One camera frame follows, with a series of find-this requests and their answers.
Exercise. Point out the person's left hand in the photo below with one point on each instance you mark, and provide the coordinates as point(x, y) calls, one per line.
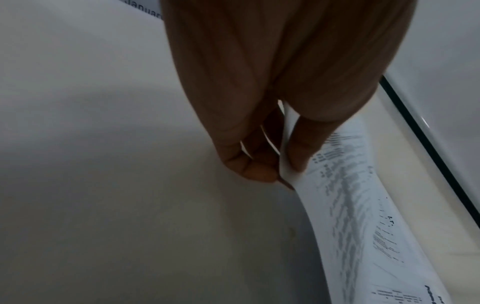
point(281, 59)

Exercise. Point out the white printed paper sheets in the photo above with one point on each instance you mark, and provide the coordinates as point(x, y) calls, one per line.
point(356, 222)

